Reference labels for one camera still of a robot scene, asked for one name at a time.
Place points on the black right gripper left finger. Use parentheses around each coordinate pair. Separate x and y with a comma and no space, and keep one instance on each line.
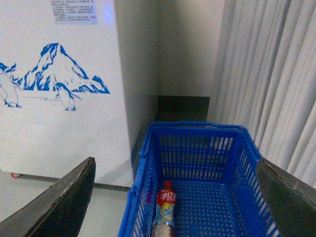
(57,212)

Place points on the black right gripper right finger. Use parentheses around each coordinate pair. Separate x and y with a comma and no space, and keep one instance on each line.
(292,202)

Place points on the iced tea drink bottle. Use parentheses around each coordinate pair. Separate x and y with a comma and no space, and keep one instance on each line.
(164,223)

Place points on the blue plastic shopping basket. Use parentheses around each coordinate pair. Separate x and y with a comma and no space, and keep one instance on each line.
(213,171)

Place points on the white pleated curtain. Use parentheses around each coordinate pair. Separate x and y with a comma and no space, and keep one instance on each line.
(266,79)

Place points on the white chest freezer blue rim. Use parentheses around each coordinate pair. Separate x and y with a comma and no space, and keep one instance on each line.
(68,92)

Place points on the grey info label sticker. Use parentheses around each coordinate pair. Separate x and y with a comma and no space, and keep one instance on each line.
(74,12)

